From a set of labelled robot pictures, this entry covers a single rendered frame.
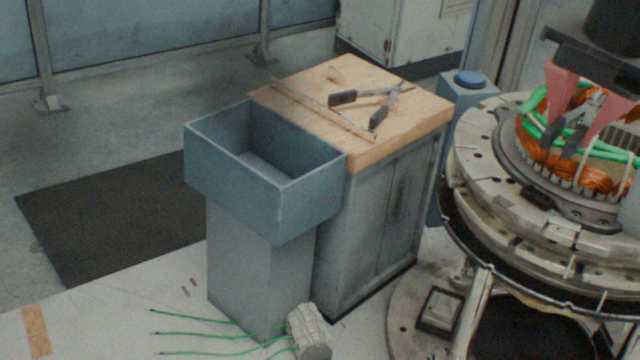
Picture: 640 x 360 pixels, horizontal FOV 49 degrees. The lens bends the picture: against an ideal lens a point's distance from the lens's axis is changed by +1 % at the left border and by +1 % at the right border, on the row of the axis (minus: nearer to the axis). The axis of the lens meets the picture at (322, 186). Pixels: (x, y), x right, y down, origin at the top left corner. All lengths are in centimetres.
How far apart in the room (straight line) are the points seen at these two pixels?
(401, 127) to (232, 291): 31
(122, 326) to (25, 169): 175
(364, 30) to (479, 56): 208
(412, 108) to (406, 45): 228
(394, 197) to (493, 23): 41
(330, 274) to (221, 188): 20
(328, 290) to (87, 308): 33
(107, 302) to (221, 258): 19
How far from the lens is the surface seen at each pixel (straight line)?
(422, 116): 90
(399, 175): 93
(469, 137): 82
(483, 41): 124
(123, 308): 101
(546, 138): 61
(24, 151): 279
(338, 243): 89
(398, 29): 314
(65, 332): 100
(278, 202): 75
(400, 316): 99
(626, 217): 74
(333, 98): 86
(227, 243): 90
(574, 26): 60
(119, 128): 287
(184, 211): 240
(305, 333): 92
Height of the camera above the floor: 151
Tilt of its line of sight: 36 degrees down
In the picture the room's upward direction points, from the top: 6 degrees clockwise
